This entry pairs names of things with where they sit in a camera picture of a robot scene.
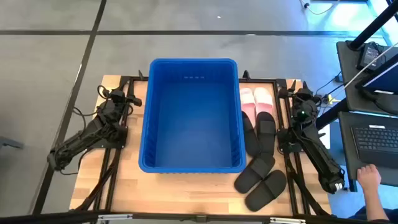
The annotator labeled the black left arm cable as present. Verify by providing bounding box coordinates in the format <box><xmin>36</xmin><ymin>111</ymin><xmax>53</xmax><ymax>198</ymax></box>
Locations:
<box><xmin>60</xmin><ymin>84</ymin><xmax>109</xmax><ymax>175</ymax></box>

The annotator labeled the black slide sandal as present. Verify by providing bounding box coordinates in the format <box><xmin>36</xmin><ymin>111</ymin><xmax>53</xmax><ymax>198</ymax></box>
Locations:
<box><xmin>241</xmin><ymin>111</ymin><xmax>262</xmax><ymax>158</ymax></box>
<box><xmin>233</xmin><ymin>154</ymin><xmax>276</xmax><ymax>194</ymax></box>
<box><xmin>244</xmin><ymin>169</ymin><xmax>287</xmax><ymax>212</ymax></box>
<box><xmin>255</xmin><ymin>111</ymin><xmax>277</xmax><ymax>159</ymax></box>

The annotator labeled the blue plastic bin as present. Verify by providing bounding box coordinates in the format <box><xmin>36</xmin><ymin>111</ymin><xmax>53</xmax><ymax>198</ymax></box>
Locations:
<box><xmin>138</xmin><ymin>58</ymin><xmax>248</xmax><ymax>174</ymax></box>

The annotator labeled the white floor cable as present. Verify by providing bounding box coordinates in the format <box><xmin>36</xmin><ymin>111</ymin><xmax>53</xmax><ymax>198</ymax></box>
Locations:
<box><xmin>298</xmin><ymin>0</ymin><xmax>341</xmax><ymax>16</ymax></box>

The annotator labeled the black monitor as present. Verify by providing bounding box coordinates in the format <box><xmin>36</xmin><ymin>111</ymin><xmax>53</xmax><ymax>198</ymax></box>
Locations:
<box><xmin>355</xmin><ymin>53</ymin><xmax>398</xmax><ymax>96</ymax></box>

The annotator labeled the white paper sheet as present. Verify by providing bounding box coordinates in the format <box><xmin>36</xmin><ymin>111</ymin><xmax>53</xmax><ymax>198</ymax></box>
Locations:
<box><xmin>317</xmin><ymin>123</ymin><xmax>331</xmax><ymax>150</ymax></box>

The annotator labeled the black aluminium table frame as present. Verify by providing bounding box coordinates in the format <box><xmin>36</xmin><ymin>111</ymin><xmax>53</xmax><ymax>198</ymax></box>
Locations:
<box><xmin>74</xmin><ymin>70</ymin><xmax>332</xmax><ymax>217</ymax></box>

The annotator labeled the black diagonal pole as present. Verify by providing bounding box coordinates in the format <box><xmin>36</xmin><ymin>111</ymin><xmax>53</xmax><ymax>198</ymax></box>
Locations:
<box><xmin>347</xmin><ymin>0</ymin><xmax>398</xmax><ymax>51</ymax></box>
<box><xmin>315</xmin><ymin>98</ymin><xmax>349</xmax><ymax>130</ymax></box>

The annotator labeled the thin white cable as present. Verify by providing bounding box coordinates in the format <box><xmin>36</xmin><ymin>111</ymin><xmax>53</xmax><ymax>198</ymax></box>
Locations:
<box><xmin>343</xmin><ymin>42</ymin><xmax>398</xmax><ymax>90</ymax></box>

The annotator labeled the black side desk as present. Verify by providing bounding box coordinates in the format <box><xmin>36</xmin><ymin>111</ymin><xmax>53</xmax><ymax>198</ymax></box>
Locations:
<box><xmin>336</xmin><ymin>40</ymin><xmax>398</xmax><ymax>116</ymax></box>
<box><xmin>338</xmin><ymin>111</ymin><xmax>398</xmax><ymax>193</ymax></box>

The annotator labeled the pink slide sandal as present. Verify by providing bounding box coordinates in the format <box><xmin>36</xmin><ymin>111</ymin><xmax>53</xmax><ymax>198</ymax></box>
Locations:
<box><xmin>239</xmin><ymin>87</ymin><xmax>257</xmax><ymax>125</ymax></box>
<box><xmin>253</xmin><ymin>86</ymin><xmax>274</xmax><ymax>118</ymax></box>

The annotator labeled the person's forearm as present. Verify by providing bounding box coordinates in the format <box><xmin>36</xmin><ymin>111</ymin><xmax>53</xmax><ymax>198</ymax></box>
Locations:
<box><xmin>363</xmin><ymin>189</ymin><xmax>390</xmax><ymax>222</ymax></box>

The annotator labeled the black floor cable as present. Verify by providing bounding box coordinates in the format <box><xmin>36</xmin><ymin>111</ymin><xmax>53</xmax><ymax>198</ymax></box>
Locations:
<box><xmin>307</xmin><ymin>70</ymin><xmax>345</xmax><ymax>108</ymax></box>

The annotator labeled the person's hand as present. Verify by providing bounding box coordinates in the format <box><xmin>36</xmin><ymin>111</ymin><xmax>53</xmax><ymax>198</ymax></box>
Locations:
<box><xmin>356</xmin><ymin>164</ymin><xmax>382</xmax><ymax>194</ymax></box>

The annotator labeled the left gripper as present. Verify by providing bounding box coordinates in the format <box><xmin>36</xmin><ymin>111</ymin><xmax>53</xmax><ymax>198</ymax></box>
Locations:
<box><xmin>104</xmin><ymin>83</ymin><xmax>143</xmax><ymax>110</ymax></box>

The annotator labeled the grey metal foot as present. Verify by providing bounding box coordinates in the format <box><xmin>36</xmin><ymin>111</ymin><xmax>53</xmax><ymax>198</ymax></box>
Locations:
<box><xmin>0</xmin><ymin>136</ymin><xmax>25</xmax><ymax>150</ymax></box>

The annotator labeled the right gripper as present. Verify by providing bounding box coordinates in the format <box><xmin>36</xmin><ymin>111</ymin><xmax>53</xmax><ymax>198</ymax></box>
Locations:
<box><xmin>289</xmin><ymin>79</ymin><xmax>320</xmax><ymax>124</ymax></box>

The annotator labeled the black foreground beam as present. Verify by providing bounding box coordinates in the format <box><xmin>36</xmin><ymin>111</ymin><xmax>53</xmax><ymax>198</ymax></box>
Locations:
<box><xmin>0</xmin><ymin>210</ymin><xmax>398</xmax><ymax>224</ymax></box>

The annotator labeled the black power adapter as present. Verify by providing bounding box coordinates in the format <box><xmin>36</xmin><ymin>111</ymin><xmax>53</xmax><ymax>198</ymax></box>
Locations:
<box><xmin>356</xmin><ymin>42</ymin><xmax>386</xmax><ymax>72</ymax></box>

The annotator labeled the black laptop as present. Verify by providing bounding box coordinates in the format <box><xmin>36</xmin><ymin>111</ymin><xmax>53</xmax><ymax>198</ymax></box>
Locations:
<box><xmin>350</xmin><ymin>123</ymin><xmax>398</xmax><ymax>170</ymax></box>

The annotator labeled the silver beam bracket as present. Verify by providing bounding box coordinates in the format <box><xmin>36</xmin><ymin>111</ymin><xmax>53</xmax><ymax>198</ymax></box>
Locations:
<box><xmin>97</xmin><ymin>213</ymin><xmax>134</xmax><ymax>222</ymax></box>
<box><xmin>269</xmin><ymin>217</ymin><xmax>307</xmax><ymax>224</ymax></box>

